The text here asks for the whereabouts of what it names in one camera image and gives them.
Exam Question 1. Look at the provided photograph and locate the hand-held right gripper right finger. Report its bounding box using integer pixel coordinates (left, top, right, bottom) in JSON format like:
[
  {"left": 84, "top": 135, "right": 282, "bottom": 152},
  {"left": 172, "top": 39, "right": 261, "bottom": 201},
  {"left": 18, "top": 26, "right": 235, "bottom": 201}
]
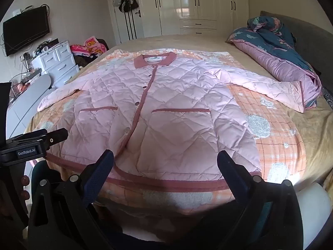
[{"left": 217, "top": 150, "right": 303, "bottom": 250}]

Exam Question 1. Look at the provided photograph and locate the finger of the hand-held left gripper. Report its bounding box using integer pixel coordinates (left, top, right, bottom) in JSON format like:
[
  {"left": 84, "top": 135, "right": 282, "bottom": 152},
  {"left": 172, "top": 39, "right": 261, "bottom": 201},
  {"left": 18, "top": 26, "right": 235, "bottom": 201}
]
[
  {"left": 6, "top": 129, "right": 49, "bottom": 144},
  {"left": 42, "top": 128, "right": 69, "bottom": 149}
]

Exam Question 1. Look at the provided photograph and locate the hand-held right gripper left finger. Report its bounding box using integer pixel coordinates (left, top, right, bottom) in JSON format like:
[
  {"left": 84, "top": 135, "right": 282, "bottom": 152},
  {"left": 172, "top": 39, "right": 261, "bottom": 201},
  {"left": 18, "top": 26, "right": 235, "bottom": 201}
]
[{"left": 27, "top": 150, "right": 123, "bottom": 250}]

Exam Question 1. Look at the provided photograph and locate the pink quilted jacket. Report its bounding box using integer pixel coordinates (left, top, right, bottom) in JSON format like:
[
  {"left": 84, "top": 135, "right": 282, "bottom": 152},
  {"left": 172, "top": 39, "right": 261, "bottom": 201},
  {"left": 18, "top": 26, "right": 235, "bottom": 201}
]
[{"left": 37, "top": 52, "right": 306, "bottom": 192}]

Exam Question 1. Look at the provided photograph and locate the dark clothes pile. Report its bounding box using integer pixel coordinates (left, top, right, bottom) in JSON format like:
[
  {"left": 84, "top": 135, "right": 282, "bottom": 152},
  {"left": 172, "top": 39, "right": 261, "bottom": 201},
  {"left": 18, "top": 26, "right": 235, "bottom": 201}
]
[{"left": 73, "top": 51, "right": 92, "bottom": 68}]

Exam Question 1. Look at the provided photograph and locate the person's left hand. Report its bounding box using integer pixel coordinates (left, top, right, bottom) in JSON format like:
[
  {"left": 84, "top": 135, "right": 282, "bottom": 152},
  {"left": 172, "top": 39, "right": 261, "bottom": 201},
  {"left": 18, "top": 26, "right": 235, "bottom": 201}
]
[{"left": 20, "top": 176, "right": 31, "bottom": 201}]

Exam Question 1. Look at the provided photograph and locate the dark teal cloth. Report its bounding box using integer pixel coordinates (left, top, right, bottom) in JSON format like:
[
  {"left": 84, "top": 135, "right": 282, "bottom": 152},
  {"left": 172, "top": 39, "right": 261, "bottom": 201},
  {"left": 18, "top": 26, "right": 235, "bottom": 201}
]
[{"left": 31, "top": 160, "right": 63, "bottom": 188}]

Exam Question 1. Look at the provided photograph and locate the orange plaid blanket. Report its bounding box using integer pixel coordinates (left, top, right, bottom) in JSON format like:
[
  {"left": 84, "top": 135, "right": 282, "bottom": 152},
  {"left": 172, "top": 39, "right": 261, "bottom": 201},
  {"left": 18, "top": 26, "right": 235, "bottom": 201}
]
[{"left": 26, "top": 48, "right": 307, "bottom": 214}]

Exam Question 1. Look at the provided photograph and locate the white drawer chest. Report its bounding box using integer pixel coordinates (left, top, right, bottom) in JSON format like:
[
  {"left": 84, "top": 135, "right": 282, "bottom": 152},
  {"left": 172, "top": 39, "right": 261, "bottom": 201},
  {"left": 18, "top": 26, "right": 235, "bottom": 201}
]
[{"left": 31, "top": 41, "right": 80, "bottom": 89}]

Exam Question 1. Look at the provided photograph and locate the white round object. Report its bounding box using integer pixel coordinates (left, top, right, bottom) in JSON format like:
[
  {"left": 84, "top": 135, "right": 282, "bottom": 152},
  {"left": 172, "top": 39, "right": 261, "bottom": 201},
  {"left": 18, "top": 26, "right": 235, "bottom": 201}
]
[{"left": 297, "top": 182, "right": 330, "bottom": 248}]

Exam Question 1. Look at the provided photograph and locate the pink cartoon blanket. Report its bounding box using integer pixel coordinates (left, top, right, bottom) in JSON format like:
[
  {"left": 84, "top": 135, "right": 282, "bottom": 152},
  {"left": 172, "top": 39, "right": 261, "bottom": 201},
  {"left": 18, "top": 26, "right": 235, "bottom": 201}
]
[{"left": 70, "top": 36, "right": 108, "bottom": 56}]

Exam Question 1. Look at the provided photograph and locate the white door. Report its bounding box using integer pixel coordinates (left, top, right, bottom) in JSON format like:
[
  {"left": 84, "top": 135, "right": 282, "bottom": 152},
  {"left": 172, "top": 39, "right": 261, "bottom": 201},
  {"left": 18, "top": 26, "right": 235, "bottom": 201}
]
[{"left": 106, "top": 0, "right": 145, "bottom": 45}]

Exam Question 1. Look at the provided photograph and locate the blue and pink floral quilt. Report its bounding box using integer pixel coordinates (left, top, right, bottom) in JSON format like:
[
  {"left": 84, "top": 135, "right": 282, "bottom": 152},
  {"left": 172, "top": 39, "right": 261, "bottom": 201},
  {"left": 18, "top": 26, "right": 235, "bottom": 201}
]
[{"left": 225, "top": 16, "right": 323, "bottom": 109}]

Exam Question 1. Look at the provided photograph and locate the bed with tan sheet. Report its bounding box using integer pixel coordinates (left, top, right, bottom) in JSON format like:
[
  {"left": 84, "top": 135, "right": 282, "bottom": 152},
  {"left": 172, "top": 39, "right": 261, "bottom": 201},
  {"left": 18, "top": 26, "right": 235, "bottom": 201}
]
[{"left": 25, "top": 33, "right": 333, "bottom": 214}]

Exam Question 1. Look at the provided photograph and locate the black hanging bag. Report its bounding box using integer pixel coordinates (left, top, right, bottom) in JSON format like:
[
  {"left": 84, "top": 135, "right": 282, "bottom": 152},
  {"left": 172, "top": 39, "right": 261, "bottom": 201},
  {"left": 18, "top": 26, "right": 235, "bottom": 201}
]
[{"left": 118, "top": 0, "right": 139, "bottom": 13}]

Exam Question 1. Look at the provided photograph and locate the grey upholstered headboard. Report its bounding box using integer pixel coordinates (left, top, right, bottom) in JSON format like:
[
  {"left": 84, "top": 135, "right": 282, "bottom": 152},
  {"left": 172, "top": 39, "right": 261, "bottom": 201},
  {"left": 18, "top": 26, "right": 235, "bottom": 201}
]
[{"left": 260, "top": 10, "right": 333, "bottom": 89}]

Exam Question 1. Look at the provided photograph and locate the white wardrobe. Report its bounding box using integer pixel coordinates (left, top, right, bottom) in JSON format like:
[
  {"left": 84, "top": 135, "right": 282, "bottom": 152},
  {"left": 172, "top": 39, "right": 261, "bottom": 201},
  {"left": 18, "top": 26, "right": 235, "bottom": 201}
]
[{"left": 155, "top": 0, "right": 250, "bottom": 36}]

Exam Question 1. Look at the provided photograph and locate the black wall television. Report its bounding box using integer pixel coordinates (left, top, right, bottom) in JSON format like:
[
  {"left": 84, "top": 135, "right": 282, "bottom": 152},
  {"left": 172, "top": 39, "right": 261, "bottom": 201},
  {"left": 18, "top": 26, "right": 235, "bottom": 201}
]
[{"left": 2, "top": 6, "right": 50, "bottom": 57}]

